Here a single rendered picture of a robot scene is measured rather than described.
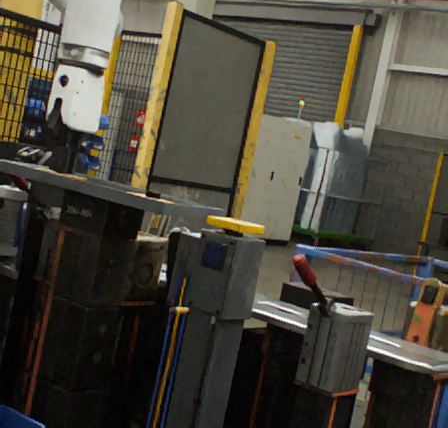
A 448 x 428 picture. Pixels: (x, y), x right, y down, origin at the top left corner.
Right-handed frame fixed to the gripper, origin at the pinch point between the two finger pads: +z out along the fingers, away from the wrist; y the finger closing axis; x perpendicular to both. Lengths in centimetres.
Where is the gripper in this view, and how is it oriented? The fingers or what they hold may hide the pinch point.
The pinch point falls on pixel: (63, 159)
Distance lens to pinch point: 149.0
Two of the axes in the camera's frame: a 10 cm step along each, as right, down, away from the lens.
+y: 3.4, 0.2, 9.4
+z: -2.0, 9.8, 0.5
